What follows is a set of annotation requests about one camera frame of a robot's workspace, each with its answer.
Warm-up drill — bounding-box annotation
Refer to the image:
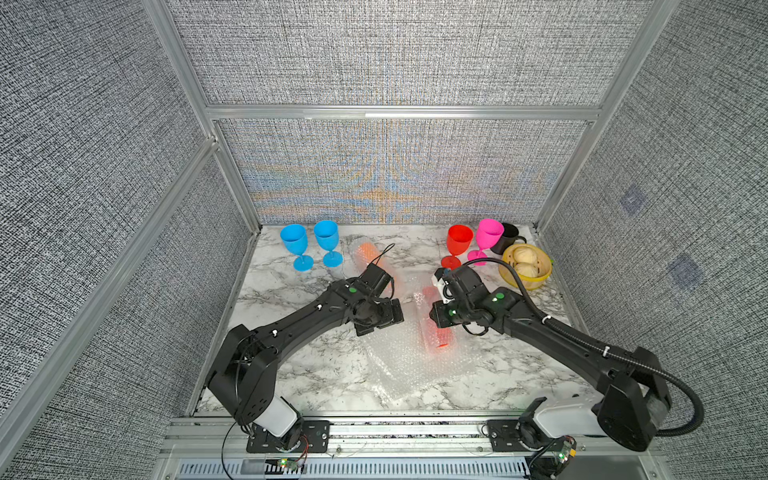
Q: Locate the coral wine glass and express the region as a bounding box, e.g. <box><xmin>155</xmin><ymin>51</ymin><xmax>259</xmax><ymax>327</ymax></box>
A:
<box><xmin>414</xmin><ymin>286</ymin><xmax>457</xmax><ymax>357</ymax></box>

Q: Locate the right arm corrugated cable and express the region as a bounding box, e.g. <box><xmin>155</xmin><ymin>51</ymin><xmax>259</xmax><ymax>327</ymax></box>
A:
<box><xmin>473</xmin><ymin>257</ymin><xmax>707</xmax><ymax>437</ymax></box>

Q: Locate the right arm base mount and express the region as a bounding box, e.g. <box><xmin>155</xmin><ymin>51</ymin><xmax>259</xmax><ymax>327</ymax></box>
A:
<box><xmin>479</xmin><ymin>396</ymin><xmax>554</xmax><ymax>452</ymax></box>

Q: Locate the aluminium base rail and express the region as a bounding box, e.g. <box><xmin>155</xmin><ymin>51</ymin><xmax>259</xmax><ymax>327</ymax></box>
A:
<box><xmin>151</xmin><ymin>411</ymin><xmax>629</xmax><ymax>479</ymax></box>

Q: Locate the orange wine glass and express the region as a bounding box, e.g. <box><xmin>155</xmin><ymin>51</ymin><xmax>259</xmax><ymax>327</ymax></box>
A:
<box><xmin>349</xmin><ymin>237</ymin><xmax>405</xmax><ymax>290</ymax></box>

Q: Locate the blue wine glass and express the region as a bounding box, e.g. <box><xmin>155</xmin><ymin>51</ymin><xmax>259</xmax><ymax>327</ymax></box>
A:
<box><xmin>313</xmin><ymin>220</ymin><xmax>343</xmax><ymax>268</ymax></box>
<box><xmin>280</xmin><ymin>224</ymin><xmax>314</xmax><ymax>272</ymax></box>

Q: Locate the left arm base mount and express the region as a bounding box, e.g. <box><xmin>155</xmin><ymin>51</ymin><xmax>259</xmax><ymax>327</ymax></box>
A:
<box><xmin>242</xmin><ymin>417</ymin><xmax>331</xmax><ymax>455</ymax></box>

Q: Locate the bubble wrap sheet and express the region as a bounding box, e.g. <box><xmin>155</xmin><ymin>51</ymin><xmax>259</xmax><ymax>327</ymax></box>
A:
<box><xmin>360</xmin><ymin>314</ymin><xmax>498</xmax><ymax>410</ymax></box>

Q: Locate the red wine glass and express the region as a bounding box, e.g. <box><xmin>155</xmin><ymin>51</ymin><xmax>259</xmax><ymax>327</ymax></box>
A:
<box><xmin>441</xmin><ymin>225</ymin><xmax>474</xmax><ymax>270</ymax></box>

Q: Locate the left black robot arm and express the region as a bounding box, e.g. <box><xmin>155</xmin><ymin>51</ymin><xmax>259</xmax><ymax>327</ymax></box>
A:
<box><xmin>205</xmin><ymin>263</ymin><xmax>404</xmax><ymax>449</ymax></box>

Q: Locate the yellow bamboo steamer basket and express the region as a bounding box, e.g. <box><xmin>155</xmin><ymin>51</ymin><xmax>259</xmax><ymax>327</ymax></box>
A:
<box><xmin>502</xmin><ymin>243</ymin><xmax>553</xmax><ymax>290</ymax></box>

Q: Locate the aluminium frame crossbar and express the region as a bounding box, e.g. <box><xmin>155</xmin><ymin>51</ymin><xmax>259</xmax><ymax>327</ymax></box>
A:
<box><xmin>205</xmin><ymin>105</ymin><xmax>602</xmax><ymax>121</ymax></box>

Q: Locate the black mug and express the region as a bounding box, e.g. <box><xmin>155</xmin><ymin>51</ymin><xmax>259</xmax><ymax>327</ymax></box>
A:
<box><xmin>491</xmin><ymin>222</ymin><xmax>527</xmax><ymax>256</ymax></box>

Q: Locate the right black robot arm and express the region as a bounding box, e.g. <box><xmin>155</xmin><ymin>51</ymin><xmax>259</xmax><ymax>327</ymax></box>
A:
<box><xmin>430</xmin><ymin>263</ymin><xmax>705</xmax><ymax>452</ymax></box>

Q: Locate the pink wine glass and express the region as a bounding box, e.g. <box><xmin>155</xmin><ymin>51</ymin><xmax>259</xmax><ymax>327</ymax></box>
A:
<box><xmin>467</xmin><ymin>218</ymin><xmax>504</xmax><ymax>265</ymax></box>

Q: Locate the upper white bun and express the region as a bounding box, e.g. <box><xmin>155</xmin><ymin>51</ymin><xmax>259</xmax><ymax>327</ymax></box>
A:
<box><xmin>512</xmin><ymin>246</ymin><xmax>538</xmax><ymax>265</ymax></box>

